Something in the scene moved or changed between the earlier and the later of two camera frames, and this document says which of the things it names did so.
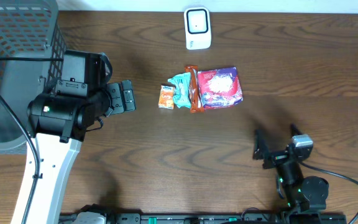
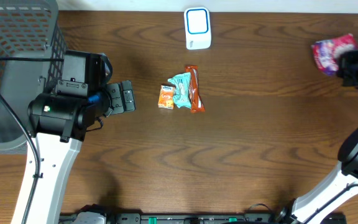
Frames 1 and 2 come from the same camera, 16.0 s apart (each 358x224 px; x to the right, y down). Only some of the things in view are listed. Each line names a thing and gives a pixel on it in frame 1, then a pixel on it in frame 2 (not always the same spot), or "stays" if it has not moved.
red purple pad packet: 219,88 → 326,52
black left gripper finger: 115,97 stays
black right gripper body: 279,158 → 348,64
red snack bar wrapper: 196,105 stays
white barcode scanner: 197,28 stays
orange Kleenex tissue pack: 166,96 stays
